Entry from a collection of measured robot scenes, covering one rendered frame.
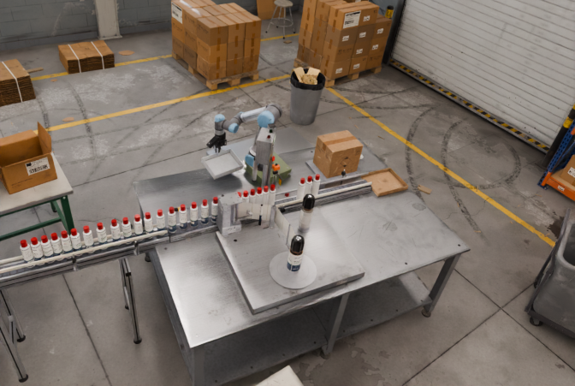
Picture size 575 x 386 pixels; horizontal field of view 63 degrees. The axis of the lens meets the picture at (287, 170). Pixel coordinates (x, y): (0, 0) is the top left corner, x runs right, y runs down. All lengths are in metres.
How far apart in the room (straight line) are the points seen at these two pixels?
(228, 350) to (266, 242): 0.80
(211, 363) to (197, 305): 0.62
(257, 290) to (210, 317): 0.31
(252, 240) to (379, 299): 1.25
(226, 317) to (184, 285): 0.35
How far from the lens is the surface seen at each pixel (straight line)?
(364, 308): 3.84
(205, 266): 3.12
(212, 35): 6.40
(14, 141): 4.05
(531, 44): 6.84
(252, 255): 3.12
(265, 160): 3.16
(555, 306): 4.43
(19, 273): 3.23
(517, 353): 4.40
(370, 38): 7.34
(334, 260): 3.18
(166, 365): 3.70
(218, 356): 3.46
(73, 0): 8.08
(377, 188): 3.92
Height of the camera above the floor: 3.20
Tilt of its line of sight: 37 degrees down
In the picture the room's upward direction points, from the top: 8 degrees clockwise
